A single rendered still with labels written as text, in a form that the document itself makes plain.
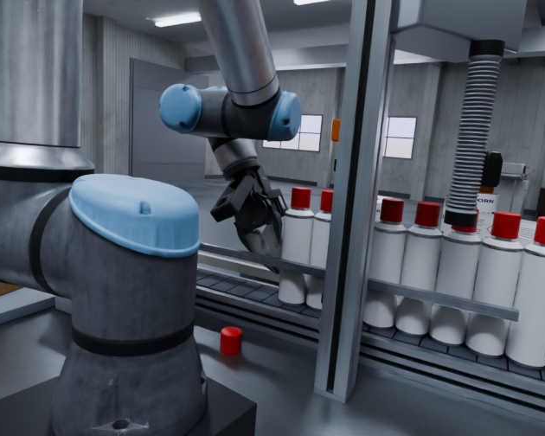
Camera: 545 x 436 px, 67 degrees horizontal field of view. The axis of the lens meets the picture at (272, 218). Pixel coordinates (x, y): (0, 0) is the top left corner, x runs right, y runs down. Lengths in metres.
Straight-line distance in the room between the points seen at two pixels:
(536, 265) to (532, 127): 10.32
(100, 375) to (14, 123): 0.25
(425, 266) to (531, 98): 10.42
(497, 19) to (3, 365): 0.77
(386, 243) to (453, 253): 0.09
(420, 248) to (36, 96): 0.52
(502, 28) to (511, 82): 10.52
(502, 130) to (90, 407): 10.80
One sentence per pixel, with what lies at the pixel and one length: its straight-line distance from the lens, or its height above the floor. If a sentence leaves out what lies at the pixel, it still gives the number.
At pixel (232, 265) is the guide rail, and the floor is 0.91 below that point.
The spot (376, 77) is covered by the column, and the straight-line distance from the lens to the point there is 0.50.
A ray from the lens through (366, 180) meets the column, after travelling 0.50.
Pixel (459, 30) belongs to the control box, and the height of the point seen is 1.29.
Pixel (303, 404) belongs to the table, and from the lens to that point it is 0.58.
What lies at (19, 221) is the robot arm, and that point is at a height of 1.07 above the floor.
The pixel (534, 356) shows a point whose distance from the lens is 0.68.
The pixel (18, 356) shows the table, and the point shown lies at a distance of 0.72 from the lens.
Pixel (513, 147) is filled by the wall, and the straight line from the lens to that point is 10.94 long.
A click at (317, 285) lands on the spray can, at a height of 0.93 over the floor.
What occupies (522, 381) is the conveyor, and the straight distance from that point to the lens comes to 0.66.
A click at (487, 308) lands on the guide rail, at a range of 0.64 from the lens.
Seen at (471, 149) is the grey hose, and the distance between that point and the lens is 0.53.
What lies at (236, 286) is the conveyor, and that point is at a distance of 0.80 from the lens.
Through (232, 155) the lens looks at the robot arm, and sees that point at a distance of 0.75.
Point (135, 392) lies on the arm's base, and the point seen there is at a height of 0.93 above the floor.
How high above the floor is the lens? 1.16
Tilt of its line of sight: 10 degrees down
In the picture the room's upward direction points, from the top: 4 degrees clockwise
